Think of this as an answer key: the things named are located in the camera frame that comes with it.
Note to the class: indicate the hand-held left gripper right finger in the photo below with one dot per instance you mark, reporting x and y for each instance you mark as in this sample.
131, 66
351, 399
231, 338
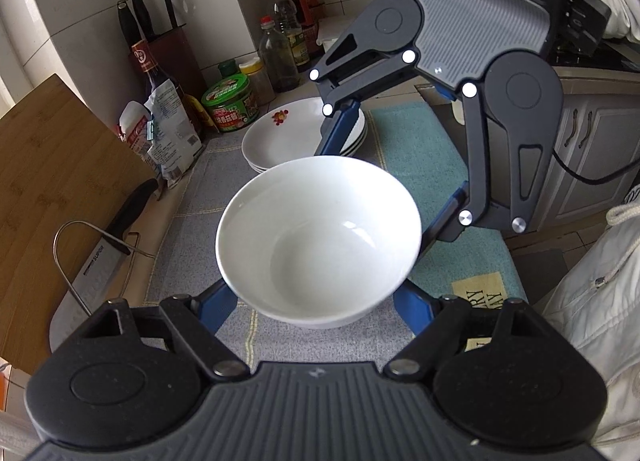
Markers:
412, 306

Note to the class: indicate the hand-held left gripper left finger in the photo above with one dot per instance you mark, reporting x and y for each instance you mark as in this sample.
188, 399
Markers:
215, 308

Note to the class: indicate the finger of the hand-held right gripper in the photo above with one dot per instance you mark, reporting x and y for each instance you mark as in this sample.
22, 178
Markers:
337, 133
442, 223

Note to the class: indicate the stack of white plates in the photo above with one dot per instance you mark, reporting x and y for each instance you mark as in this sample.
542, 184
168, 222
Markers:
280, 141

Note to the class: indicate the white plate bright fruit prints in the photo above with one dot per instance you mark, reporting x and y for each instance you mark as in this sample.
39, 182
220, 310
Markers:
261, 171

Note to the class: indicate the white plate faded fruit print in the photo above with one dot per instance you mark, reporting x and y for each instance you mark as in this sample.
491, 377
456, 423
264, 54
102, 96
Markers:
256, 166

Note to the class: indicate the plain white bowl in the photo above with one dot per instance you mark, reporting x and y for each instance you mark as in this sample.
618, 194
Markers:
310, 241

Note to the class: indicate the checked grey teal cloth mat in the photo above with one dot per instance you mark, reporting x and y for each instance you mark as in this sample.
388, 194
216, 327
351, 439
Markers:
440, 151

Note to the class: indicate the white plastic box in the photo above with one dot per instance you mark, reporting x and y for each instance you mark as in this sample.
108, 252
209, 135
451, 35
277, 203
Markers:
327, 43

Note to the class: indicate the yellow lid spice jar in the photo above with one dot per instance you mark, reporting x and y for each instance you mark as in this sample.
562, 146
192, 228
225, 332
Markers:
260, 86

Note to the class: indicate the oil bottle yellow label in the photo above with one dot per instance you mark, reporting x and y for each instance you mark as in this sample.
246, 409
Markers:
299, 51

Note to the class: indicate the clear bottle red cap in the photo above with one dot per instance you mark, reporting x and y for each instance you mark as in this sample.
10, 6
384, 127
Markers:
280, 61

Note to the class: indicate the green lid sauce jar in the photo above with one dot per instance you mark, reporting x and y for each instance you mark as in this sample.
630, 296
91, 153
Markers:
230, 111

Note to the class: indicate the dark bottle red label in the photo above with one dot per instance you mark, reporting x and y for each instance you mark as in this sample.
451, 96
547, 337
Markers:
310, 16

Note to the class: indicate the small green cap jar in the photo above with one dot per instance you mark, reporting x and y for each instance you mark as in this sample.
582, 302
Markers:
227, 68

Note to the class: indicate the yellow seasoning packet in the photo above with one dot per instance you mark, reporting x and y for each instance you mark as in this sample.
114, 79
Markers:
192, 113

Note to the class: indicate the clear bag blue text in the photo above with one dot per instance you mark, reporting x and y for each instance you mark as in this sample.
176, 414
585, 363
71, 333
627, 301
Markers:
172, 141

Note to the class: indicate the grey kitchen cabinet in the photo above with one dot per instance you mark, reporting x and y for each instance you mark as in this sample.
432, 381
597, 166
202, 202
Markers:
600, 141

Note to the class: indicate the dark red knife block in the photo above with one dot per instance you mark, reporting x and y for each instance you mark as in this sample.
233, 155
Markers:
180, 56

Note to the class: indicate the white jacket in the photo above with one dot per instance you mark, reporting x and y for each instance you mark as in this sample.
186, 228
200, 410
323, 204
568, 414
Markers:
600, 316

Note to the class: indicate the white red seasoning bag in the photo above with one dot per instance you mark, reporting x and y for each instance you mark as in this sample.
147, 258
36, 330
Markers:
135, 133

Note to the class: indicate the dark soy sauce bottle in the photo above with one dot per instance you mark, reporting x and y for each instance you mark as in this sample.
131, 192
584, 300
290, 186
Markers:
145, 58

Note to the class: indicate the wooden cutting board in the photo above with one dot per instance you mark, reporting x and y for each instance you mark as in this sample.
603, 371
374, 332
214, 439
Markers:
60, 166

